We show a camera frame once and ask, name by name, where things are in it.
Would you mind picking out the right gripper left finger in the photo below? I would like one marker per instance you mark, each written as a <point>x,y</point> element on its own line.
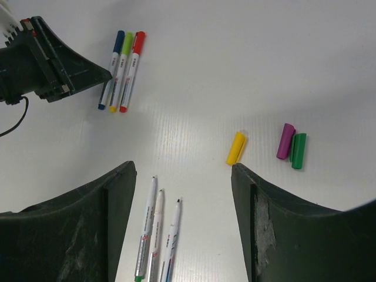
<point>77,236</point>

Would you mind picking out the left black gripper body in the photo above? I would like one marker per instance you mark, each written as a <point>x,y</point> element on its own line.
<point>27,66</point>

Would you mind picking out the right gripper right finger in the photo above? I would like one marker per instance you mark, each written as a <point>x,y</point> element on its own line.
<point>286,238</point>

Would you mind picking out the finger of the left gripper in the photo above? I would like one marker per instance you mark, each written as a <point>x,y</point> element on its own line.
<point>75,72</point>

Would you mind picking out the blue pen cap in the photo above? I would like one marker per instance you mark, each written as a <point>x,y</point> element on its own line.
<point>119,41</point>

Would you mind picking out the red-end white pen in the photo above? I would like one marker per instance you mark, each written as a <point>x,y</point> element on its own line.
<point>129,83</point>

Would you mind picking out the light green pen cap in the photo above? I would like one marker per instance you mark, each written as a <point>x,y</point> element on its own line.
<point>127,43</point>

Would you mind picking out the blue-end white pen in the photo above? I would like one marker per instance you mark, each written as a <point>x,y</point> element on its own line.
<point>107,87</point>

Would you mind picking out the orange-end white pen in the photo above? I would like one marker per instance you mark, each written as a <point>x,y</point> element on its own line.
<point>118,84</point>

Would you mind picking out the green-end white pen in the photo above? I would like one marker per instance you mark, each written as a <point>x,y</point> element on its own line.
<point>140,268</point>

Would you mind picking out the red pen cap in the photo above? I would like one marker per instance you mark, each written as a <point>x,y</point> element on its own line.
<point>138,42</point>

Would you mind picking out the yellow-end white pen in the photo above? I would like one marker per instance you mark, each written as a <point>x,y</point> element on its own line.
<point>153,256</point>

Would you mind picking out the magenta pen cap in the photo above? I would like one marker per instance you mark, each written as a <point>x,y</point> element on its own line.
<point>284,147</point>

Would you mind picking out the magenta-end white pen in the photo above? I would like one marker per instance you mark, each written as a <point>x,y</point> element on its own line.
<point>170,248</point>

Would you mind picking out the dark green pen cap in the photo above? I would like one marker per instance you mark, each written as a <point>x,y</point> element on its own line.
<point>298,146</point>

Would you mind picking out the yellow pen cap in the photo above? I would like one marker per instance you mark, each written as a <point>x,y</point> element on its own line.
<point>236,149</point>

